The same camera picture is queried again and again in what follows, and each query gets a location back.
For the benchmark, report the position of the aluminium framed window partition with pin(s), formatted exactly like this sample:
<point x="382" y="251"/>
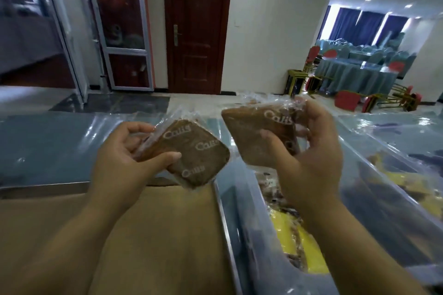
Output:
<point x="31" y="21"/>

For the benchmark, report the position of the brown cardboard box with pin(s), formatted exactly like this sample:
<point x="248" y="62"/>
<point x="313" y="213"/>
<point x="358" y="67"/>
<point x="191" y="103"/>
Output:
<point x="166" y="243"/>

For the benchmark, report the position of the person's right forearm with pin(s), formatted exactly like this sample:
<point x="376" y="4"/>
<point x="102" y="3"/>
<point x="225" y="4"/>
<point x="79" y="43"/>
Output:
<point x="349" y="253"/>

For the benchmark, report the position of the person's right thumb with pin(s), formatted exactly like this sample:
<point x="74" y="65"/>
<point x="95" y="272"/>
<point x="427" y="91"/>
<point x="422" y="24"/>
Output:
<point x="277" y="144"/>

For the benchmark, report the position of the table with blue cloth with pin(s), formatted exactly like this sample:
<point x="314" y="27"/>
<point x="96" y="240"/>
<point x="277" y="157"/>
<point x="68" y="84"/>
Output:
<point x="353" y="77"/>

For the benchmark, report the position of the red banquet chair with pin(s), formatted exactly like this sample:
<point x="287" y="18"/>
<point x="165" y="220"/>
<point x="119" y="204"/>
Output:
<point x="372" y="103"/>
<point x="397" y="66"/>
<point x="408" y="97"/>
<point x="313" y="54"/>
<point x="330" y="53"/>
<point x="348" y="100"/>

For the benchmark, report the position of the person's right hand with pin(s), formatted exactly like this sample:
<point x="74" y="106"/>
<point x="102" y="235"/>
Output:
<point x="315" y="170"/>

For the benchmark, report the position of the row of blue covered chairs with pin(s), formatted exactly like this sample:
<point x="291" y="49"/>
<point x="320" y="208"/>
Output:
<point x="367" y="51"/>

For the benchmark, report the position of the person's left forearm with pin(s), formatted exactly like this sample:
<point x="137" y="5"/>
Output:
<point x="62" y="249"/>

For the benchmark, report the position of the person's left hand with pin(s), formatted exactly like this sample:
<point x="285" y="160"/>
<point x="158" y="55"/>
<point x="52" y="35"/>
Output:
<point x="116" y="170"/>

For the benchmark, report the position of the person's left thumb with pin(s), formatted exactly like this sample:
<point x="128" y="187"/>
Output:
<point x="159" y="161"/>

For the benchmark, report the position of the blue curtain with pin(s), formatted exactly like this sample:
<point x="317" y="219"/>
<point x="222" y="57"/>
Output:
<point x="344" y="24"/>
<point x="393" y="30"/>
<point x="368" y="28"/>

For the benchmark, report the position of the yellow snack packet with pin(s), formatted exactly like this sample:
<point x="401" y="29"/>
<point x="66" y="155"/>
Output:
<point x="412" y="187"/>
<point x="304" y="249"/>

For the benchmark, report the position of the clear plastic storage bin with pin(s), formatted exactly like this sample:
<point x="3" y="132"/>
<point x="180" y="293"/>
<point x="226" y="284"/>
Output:
<point x="373" y="201"/>

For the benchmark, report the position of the square brown cake packet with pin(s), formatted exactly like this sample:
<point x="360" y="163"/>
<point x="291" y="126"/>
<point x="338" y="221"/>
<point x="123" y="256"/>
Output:
<point x="197" y="153"/>
<point x="256" y="132"/>

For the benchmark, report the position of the brown wrapped cake packet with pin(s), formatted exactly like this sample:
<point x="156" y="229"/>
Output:
<point x="271" y="189"/>

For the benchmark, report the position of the dark brown wooden door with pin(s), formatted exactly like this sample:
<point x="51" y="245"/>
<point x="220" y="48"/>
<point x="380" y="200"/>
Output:
<point x="198" y="25"/>

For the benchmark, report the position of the aluminium framed glass door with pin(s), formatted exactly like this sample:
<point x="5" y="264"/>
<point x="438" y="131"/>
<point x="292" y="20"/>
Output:
<point x="121" y="28"/>

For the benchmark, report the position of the gold metal chair frame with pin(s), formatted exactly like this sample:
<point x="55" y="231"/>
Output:
<point x="297" y="80"/>

